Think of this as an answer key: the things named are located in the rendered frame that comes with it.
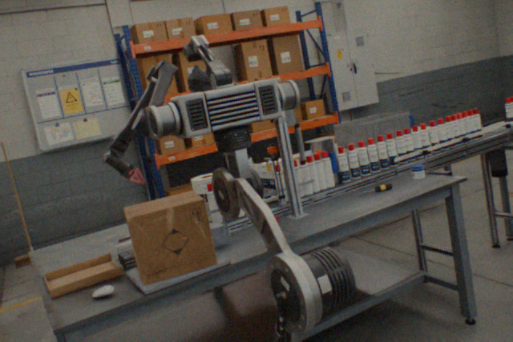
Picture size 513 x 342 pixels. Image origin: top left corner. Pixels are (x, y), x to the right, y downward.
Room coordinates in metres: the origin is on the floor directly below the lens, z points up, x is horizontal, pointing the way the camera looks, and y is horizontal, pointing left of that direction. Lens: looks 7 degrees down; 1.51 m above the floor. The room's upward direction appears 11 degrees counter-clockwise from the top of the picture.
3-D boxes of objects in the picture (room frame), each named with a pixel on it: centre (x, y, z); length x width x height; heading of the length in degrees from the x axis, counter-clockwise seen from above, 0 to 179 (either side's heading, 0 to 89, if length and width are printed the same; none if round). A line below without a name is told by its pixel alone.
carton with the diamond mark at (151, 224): (1.98, 0.41, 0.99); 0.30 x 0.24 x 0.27; 107
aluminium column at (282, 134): (2.46, -0.15, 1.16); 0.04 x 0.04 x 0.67; 27
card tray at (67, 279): (2.11, 0.85, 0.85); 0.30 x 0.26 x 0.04; 117
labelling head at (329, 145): (2.84, -0.38, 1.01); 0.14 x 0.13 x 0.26; 117
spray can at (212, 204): (2.41, 0.25, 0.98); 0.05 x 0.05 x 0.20
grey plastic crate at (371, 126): (4.61, -1.11, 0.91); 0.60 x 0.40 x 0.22; 118
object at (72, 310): (2.68, 0.16, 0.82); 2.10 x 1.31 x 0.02; 117
